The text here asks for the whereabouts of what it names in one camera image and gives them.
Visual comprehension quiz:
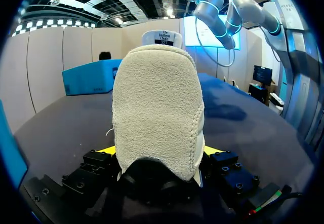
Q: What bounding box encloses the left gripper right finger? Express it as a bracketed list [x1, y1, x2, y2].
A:
[201, 145, 261, 199]

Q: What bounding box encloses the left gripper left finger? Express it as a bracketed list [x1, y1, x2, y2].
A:
[61, 145, 119, 196]

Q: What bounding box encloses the beige suede shoe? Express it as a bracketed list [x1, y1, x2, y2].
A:
[105, 29, 206, 187]

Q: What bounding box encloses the teal box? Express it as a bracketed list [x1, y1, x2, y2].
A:
[0, 99, 29, 191]
[61, 59, 123, 97]

